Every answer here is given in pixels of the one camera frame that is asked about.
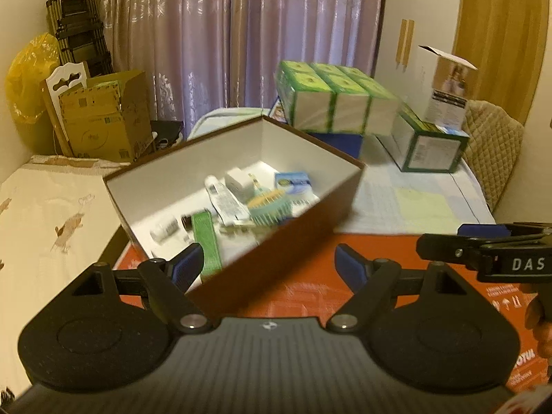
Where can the cream cartoon blanket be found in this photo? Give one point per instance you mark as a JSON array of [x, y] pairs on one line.
[[56, 219]]

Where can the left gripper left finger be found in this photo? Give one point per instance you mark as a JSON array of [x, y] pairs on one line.
[[162, 284]]

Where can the black bag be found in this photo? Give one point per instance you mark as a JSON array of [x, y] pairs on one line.
[[166, 134]]

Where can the green transparent box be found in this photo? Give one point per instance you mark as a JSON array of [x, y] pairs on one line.
[[205, 235]]

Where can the white power adapter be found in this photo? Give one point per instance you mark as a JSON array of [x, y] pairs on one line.
[[240, 184]]

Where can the white carved chair back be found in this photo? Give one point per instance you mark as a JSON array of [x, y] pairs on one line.
[[61, 79]]

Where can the yellow plastic bag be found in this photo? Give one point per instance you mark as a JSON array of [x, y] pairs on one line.
[[33, 64]]

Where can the white tall product box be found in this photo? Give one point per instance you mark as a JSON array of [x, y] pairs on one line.
[[449, 90]]

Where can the black folding cart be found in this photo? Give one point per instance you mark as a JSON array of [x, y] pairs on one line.
[[79, 32]]

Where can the checkered bed sheet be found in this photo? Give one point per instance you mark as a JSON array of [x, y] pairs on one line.
[[369, 195]]

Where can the purple curtain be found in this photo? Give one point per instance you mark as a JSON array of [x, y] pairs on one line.
[[199, 55]]

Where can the person right hand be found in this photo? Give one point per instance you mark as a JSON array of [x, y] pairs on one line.
[[540, 327]]

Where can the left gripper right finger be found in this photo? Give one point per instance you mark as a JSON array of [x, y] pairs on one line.
[[376, 286]]

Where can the blue white cream tube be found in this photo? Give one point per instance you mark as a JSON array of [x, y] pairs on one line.
[[229, 209]]

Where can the beige quilted cushion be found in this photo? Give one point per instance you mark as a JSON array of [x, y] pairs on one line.
[[493, 148]]

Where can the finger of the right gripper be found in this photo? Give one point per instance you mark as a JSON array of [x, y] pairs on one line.
[[503, 230], [478, 251]]

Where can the white pill bottle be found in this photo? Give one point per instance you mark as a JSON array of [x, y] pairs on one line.
[[164, 229]]

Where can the blue white medicine box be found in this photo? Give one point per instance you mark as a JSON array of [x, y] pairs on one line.
[[297, 186]]

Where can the yellow cardboard box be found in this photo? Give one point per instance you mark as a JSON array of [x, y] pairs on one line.
[[109, 119]]

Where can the green white carton box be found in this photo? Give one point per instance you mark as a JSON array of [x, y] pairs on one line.
[[418, 146]]

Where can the green tissue box pack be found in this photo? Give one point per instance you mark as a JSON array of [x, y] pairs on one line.
[[327, 99]]

